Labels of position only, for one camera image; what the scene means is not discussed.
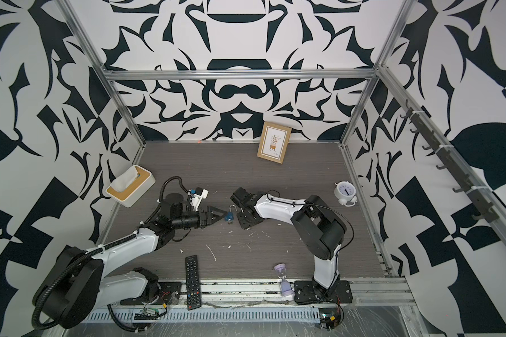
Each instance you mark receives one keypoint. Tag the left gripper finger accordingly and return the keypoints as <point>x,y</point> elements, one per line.
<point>215,210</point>
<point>215,218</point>

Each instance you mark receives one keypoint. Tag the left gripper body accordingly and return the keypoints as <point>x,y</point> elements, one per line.
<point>190,222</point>

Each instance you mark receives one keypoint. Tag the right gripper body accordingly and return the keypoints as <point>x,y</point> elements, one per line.
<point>244,221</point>

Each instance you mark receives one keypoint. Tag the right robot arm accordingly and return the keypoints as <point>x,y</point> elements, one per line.
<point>321,230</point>

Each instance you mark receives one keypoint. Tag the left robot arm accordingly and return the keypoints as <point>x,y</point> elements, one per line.
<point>82,280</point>

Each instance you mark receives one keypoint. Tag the blue padlock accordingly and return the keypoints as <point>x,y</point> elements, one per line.
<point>230,216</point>

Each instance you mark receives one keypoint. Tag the black remote control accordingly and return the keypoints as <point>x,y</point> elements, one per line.
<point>193,291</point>

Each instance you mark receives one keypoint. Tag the purple hourglass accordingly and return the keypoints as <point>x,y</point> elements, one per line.
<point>286,288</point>

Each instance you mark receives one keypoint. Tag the white alarm clock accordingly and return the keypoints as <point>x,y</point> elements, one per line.
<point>345,192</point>

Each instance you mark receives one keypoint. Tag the left circuit board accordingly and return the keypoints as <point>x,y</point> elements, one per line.
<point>151,313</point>

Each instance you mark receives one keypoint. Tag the circuit board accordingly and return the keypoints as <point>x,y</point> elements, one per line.
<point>151,313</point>
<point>331,320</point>

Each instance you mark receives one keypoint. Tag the right circuit board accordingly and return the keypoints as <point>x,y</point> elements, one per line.
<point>331,320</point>

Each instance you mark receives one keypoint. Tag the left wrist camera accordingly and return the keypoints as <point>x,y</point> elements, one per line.
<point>196,196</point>

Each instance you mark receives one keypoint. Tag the wooden picture frame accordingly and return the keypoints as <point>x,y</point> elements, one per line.
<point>274,142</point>

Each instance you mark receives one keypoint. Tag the white cable duct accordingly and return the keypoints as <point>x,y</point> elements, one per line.
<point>212,315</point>

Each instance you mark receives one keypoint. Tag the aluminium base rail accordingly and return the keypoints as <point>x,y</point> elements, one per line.
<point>391,291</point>

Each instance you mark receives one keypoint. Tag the wall hook rail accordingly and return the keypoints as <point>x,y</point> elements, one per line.
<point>487,205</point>

